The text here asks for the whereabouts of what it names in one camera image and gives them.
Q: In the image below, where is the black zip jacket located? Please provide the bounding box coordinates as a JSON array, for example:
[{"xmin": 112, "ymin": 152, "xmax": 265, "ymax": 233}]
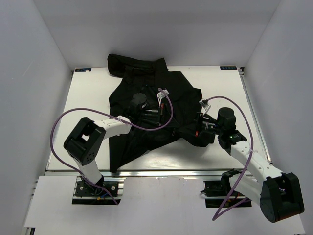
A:
[{"xmin": 107, "ymin": 54, "xmax": 215, "ymax": 173}]

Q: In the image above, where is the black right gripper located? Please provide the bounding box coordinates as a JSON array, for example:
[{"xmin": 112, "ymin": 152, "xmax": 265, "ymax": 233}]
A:
[{"xmin": 178, "ymin": 112, "xmax": 224, "ymax": 137}]

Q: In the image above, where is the aluminium front table rail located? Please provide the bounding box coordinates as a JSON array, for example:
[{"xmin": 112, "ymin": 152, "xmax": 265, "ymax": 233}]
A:
[{"xmin": 41, "ymin": 169, "xmax": 230, "ymax": 178}]

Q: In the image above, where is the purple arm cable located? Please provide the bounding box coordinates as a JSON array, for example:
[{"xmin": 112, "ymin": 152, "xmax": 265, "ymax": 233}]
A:
[
  {"xmin": 201, "ymin": 95, "xmax": 255, "ymax": 222},
  {"xmin": 49, "ymin": 88, "xmax": 175, "ymax": 205}
]

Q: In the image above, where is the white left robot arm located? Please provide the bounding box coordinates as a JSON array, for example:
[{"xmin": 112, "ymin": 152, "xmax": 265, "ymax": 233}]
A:
[{"xmin": 64, "ymin": 93, "xmax": 169, "ymax": 195}]

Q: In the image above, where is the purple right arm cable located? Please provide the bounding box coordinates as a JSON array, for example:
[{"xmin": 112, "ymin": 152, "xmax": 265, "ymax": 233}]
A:
[{"xmin": 201, "ymin": 95, "xmax": 255, "ymax": 222}]

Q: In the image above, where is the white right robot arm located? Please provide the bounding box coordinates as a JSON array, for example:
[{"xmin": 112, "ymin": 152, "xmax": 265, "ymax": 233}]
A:
[{"xmin": 195, "ymin": 107, "xmax": 305, "ymax": 223}]

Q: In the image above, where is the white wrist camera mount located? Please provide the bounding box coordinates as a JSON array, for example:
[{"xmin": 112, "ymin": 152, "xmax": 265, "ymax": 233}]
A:
[
  {"xmin": 157, "ymin": 88, "xmax": 169, "ymax": 107},
  {"xmin": 199, "ymin": 99, "xmax": 211, "ymax": 114}
]

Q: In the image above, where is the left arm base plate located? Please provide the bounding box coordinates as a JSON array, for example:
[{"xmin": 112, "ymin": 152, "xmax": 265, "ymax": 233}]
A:
[{"xmin": 72, "ymin": 177, "xmax": 125, "ymax": 206}]

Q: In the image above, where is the blue corner label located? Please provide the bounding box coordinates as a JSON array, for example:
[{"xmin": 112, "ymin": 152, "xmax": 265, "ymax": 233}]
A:
[
  {"xmin": 220, "ymin": 66, "xmax": 237, "ymax": 71},
  {"xmin": 74, "ymin": 68, "xmax": 91, "ymax": 72}
]

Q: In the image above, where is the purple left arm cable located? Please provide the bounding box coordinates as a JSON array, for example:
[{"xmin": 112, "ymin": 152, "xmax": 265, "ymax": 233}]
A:
[{"xmin": 49, "ymin": 88, "xmax": 175, "ymax": 205}]

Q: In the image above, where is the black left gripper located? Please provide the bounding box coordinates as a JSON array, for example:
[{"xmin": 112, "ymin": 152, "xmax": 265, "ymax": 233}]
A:
[{"xmin": 138, "ymin": 103, "xmax": 179, "ymax": 128}]

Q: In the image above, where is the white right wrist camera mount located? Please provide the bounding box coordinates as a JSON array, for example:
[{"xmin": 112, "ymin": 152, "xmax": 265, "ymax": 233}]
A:
[{"xmin": 199, "ymin": 99, "xmax": 211, "ymax": 114}]

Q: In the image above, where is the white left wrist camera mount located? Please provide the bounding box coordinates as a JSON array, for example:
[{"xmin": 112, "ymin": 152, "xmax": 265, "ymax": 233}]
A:
[{"xmin": 157, "ymin": 88, "xmax": 169, "ymax": 107}]

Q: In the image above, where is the blue left corner label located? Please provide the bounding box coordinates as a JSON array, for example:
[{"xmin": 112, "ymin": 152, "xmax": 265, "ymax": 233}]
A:
[{"xmin": 74, "ymin": 68, "xmax": 91, "ymax": 72}]

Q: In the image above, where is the blue right corner label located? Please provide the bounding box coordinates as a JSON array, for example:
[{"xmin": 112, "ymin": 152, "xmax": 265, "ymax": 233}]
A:
[{"xmin": 220, "ymin": 66, "xmax": 237, "ymax": 71}]

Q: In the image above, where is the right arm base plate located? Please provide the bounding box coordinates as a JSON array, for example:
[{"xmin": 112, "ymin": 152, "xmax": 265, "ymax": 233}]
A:
[{"xmin": 200, "ymin": 169, "xmax": 252, "ymax": 208}]

